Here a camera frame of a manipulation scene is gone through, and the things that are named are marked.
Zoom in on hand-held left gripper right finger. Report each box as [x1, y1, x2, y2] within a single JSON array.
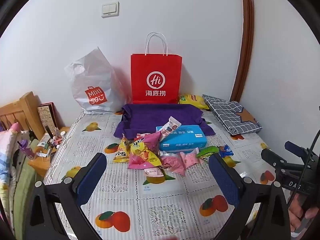
[[208, 152, 292, 240]]

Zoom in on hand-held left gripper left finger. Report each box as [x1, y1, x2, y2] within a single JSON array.
[[24, 152, 108, 240]]

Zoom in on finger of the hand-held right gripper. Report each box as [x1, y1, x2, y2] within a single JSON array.
[[261, 149, 288, 171], [284, 141, 308, 157]]

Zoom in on pink peach snack packet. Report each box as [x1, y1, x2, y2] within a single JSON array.
[[180, 149, 202, 168]]

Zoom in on pale pink nougat packet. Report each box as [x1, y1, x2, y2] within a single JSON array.
[[144, 167, 167, 178]]

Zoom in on red white snack packet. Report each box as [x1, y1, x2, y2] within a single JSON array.
[[160, 116, 182, 142]]

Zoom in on person's right hand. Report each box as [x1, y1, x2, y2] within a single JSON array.
[[287, 194, 319, 233]]

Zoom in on small blue snack packet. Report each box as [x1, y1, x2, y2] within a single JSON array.
[[218, 145, 234, 158]]

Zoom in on green snack packet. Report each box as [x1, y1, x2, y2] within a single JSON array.
[[196, 146, 220, 159]]

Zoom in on yellow triangular snack packet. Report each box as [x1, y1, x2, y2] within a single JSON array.
[[113, 135, 133, 164]]

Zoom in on magenta snack packet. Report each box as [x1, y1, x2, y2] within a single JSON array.
[[135, 131, 162, 147], [128, 153, 160, 170]]

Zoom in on wooden nightstand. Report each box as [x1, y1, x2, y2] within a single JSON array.
[[27, 126, 71, 177]]

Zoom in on pink silver-banded snack packet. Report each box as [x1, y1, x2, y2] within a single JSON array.
[[160, 152, 187, 177]]

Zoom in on blue tissue pack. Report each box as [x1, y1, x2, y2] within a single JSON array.
[[155, 124, 208, 153]]

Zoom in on grey checked pouch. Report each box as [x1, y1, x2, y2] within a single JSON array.
[[202, 94, 262, 136]]

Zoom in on yellow black-label snack packet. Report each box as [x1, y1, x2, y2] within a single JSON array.
[[130, 140, 163, 167]]

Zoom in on white tube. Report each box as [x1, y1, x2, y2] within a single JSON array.
[[37, 132, 51, 147]]

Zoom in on purple bottle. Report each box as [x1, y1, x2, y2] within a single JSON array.
[[17, 140, 36, 161]]

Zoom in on pastel printed blanket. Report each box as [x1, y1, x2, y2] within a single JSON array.
[[0, 122, 43, 240]]

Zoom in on purple towel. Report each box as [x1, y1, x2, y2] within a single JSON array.
[[114, 103, 216, 139]]

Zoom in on yellow chip bag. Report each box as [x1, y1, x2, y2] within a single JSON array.
[[178, 94, 210, 110]]

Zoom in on wooden headboard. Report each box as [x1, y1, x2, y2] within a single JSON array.
[[0, 92, 45, 140]]

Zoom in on white plastic shopping bag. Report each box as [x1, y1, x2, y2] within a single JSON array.
[[64, 46, 130, 115]]

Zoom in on red paper bag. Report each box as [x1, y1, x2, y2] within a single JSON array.
[[130, 32, 183, 104]]

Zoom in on black cable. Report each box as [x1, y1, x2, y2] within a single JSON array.
[[287, 129, 320, 204]]

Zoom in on brown wooden door frame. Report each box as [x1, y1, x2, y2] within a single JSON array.
[[230, 0, 255, 103]]

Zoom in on white light switch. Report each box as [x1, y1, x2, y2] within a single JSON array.
[[101, 2, 120, 18]]

